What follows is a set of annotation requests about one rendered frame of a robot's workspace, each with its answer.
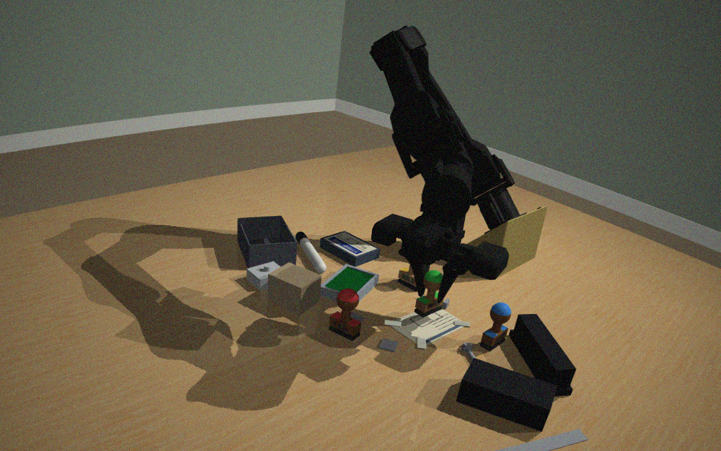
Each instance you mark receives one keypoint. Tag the rubber stamp with yellow knob handle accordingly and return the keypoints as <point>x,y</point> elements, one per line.
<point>406,278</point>

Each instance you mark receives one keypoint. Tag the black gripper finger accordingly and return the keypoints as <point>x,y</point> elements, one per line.
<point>451,272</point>
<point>419,270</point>

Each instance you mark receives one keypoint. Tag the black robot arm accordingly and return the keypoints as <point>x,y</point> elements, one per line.
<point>457,169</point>

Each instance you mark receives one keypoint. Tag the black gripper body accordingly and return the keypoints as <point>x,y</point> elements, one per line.
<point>487,260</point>

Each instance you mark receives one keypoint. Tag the white rounded cylinder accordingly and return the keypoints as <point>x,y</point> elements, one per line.
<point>310,252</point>

